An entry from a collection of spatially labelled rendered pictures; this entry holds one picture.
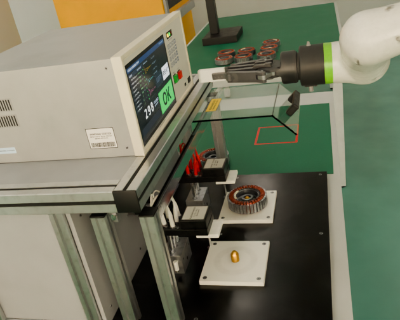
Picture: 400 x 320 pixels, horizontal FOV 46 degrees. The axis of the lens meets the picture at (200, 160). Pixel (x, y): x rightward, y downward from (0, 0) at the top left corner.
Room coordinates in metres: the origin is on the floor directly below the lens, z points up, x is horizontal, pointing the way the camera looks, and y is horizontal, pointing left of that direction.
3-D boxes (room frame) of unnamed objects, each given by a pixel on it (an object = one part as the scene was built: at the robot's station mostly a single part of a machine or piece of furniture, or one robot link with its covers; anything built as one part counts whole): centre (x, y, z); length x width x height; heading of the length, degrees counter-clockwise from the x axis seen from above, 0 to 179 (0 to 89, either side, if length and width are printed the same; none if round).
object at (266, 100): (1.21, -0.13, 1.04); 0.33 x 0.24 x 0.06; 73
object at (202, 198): (1.17, 0.03, 0.80); 0.08 x 0.05 x 0.06; 163
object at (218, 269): (0.90, -0.04, 0.78); 0.15 x 0.15 x 0.01; 73
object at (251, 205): (1.13, -0.11, 0.80); 0.11 x 0.11 x 0.04
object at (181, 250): (0.94, 0.10, 0.80); 0.08 x 0.05 x 0.06; 163
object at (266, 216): (1.13, -0.11, 0.78); 0.15 x 0.15 x 0.01; 73
